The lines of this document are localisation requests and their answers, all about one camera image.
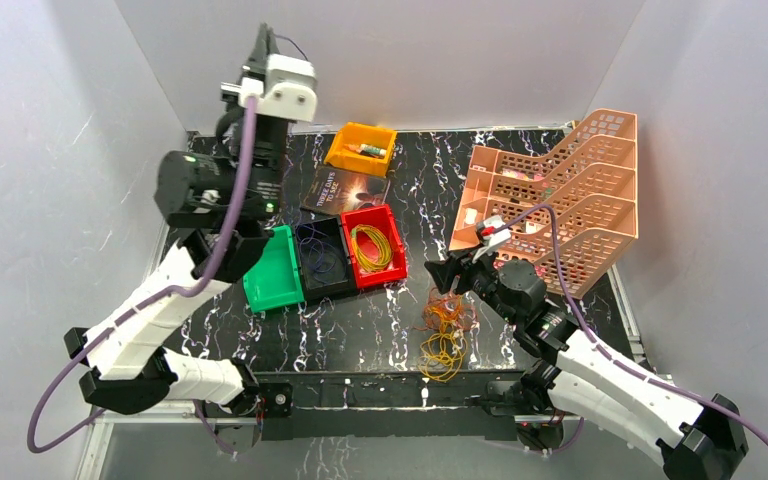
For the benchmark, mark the green plastic bin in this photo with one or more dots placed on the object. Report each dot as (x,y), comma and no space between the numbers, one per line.
(275,281)

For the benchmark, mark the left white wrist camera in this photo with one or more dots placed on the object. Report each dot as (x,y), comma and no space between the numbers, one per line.
(284,87)

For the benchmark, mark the pink tiered file tray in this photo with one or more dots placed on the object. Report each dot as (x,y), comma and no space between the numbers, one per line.
(589,179)

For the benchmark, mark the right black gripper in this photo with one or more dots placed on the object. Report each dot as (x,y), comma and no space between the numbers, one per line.
(443,272)

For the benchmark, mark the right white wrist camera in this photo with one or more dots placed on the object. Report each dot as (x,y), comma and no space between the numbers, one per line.
(492,233)

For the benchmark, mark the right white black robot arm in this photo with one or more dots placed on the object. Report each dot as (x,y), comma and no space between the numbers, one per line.
(687,439)

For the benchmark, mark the aluminium frame rail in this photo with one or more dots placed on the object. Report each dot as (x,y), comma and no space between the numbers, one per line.
(171,443)

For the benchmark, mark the red plastic bin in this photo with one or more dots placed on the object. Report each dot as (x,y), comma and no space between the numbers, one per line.
(376,251)

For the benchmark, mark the orange plastic bin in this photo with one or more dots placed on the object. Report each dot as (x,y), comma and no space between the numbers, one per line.
(356,133)

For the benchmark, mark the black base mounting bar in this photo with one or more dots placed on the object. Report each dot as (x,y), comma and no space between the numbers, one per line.
(395,404)

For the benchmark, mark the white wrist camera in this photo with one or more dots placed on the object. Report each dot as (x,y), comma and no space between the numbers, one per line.
(284,87)
(492,233)

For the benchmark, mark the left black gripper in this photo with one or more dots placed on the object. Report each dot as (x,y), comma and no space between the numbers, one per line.
(251,72)

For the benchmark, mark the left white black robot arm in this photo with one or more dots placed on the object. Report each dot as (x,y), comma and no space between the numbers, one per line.
(219,204)

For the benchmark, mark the dark paperback book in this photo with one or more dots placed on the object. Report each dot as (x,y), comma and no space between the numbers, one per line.
(334,191)

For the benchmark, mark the marker in orange bin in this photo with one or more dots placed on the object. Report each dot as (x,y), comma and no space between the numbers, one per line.
(367,150)

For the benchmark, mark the black plastic bin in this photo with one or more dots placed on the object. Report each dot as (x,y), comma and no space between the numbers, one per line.
(323,257)

